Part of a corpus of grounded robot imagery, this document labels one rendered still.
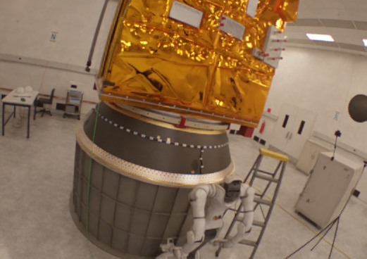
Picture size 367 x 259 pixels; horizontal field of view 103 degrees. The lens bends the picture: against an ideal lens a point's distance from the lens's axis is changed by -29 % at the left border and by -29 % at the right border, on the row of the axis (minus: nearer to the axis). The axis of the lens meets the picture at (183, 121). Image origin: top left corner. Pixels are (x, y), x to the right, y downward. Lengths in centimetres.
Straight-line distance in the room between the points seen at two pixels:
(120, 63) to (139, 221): 154
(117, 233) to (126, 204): 47
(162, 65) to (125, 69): 32
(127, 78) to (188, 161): 96
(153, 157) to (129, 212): 65
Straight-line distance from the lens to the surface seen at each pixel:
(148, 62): 173
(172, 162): 191
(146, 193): 198
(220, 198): 142
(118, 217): 226
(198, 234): 139
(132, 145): 193
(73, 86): 671
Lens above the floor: 209
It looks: 12 degrees down
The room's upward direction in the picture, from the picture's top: 16 degrees clockwise
